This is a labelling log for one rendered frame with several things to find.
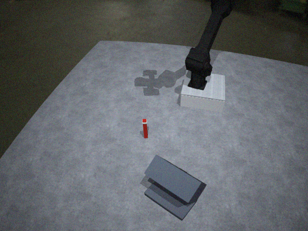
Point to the grey sloped panel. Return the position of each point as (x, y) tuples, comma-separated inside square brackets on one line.
[(174, 189)]

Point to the dark red square peg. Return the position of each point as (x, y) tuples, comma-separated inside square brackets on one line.
[(144, 122)]

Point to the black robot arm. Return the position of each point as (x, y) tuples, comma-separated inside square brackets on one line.
[(198, 59)]

